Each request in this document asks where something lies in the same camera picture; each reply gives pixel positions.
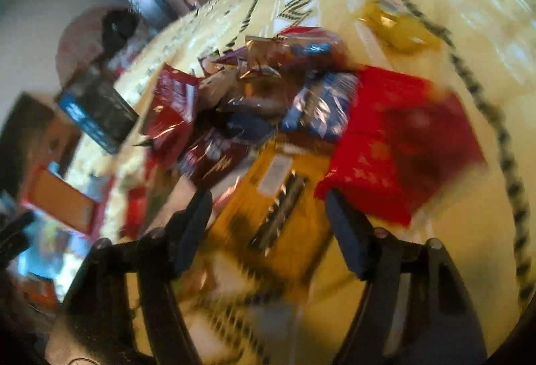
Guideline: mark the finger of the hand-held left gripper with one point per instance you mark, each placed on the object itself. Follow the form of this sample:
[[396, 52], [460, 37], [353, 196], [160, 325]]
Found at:
[[10, 250], [19, 222]]

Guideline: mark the dark wooden desk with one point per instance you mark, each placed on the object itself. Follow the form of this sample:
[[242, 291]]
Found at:
[[29, 134]]

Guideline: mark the tall black box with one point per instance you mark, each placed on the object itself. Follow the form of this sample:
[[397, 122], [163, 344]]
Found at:
[[96, 113]]

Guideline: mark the dark red snack packet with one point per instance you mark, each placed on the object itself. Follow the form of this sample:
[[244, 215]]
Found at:
[[171, 109]]

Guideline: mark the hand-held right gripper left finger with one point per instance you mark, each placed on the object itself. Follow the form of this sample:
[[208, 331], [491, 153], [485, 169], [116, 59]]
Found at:
[[190, 235]]

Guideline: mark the brown packet white lettering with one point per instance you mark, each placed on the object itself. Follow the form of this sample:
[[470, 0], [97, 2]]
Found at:
[[209, 155]]

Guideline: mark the small yellow snack packet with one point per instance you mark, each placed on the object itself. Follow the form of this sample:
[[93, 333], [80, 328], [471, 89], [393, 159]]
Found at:
[[393, 23]]

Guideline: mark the silver purple foil packet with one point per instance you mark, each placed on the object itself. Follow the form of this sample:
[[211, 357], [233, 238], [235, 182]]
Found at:
[[247, 59]]

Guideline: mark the blue white foil packet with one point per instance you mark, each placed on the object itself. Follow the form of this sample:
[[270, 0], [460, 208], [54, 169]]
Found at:
[[322, 105]]

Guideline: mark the black garment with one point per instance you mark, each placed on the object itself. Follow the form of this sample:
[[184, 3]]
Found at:
[[119, 27]]

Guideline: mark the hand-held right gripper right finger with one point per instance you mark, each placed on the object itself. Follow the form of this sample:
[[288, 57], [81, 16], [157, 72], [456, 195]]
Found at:
[[347, 231]]

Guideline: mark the red gift box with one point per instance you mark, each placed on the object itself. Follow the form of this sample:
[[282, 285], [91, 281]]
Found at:
[[63, 197]]

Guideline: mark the clear pastry packet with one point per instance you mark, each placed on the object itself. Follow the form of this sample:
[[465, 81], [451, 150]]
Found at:
[[251, 94]]

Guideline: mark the yellow-orange snack packet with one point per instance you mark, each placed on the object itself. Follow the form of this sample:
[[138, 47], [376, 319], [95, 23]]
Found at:
[[284, 222]]

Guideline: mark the striped arched headboard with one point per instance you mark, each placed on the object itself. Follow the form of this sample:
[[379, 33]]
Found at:
[[79, 46]]

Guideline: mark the red blue snack packet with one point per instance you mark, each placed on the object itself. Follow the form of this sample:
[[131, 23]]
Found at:
[[310, 40]]

